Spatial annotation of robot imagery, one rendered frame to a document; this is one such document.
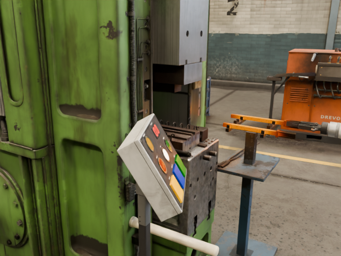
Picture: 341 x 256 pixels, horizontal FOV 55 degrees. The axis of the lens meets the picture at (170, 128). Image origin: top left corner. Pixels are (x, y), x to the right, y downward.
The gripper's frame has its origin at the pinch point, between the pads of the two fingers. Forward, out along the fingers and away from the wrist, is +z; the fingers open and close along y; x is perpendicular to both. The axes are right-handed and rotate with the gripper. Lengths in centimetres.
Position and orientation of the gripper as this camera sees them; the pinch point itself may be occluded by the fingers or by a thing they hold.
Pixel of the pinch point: (292, 123)
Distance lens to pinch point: 218.4
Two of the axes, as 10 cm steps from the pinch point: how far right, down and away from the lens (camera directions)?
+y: 5.0, -2.4, 8.3
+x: 0.1, -9.6, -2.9
